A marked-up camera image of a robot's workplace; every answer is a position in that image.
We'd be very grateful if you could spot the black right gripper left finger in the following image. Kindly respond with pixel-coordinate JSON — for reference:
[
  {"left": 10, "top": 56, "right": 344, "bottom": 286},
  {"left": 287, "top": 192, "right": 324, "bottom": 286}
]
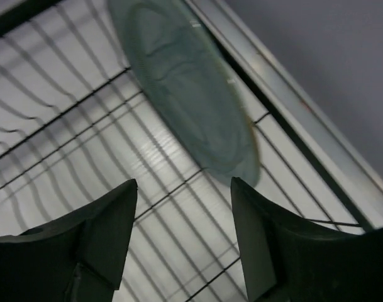
[{"left": 0, "top": 179, "right": 138, "bottom": 301}]

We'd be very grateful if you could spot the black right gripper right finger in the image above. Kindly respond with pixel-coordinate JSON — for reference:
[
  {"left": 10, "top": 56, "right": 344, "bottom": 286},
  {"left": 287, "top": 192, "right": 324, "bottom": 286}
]
[{"left": 231, "top": 177, "right": 383, "bottom": 301}]

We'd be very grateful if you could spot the teal green plate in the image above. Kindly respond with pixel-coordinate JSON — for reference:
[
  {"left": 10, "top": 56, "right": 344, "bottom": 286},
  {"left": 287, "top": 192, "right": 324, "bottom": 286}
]
[{"left": 107, "top": 1, "right": 260, "bottom": 186}]

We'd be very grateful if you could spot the black wire dish rack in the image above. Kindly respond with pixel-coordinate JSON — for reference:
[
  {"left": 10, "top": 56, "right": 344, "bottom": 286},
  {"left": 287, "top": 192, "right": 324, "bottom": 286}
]
[{"left": 0, "top": 1, "right": 383, "bottom": 301}]

